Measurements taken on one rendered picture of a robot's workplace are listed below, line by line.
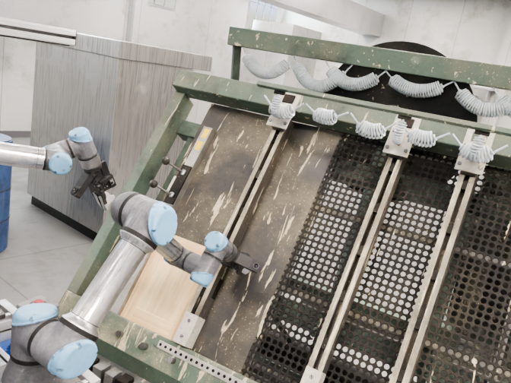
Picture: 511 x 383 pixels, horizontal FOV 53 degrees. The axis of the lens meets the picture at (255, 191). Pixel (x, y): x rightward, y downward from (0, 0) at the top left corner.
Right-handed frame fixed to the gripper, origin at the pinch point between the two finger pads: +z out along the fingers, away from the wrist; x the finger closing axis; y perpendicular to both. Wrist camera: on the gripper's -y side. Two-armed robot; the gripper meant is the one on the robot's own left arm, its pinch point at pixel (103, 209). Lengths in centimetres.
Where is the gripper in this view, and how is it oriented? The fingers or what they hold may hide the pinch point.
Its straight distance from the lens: 215.1
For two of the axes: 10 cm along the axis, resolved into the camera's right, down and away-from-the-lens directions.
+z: 1.5, 8.0, 5.8
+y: 6.5, -5.2, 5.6
